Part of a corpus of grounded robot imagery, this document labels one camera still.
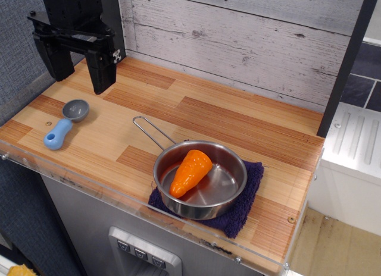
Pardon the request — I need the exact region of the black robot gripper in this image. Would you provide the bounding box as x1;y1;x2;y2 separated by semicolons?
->
27;0;123;95

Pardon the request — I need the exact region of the blue spoon with grey bowl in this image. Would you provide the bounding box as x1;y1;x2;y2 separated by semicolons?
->
43;99;90;150

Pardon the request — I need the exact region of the orange plastic carrot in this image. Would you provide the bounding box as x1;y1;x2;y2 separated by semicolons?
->
169;149;213;198

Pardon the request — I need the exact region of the stainless steel pan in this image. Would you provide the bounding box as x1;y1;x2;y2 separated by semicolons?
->
132;115;248;221

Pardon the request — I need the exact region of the grey dispenser panel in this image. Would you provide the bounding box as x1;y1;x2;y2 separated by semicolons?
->
108;226;183;275

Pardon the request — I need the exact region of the yellow object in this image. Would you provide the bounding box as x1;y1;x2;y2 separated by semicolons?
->
7;265;37;276

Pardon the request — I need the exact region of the purple cloth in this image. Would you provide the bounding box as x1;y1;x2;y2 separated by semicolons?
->
148;160;265;240

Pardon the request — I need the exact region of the clear acrylic table edge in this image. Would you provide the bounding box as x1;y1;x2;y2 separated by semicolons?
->
1;142;289;275

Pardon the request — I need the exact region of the white cabinet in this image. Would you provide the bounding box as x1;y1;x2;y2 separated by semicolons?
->
307;103;380;235

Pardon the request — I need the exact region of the black vertical post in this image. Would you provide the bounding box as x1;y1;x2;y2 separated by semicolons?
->
317;0;378;137

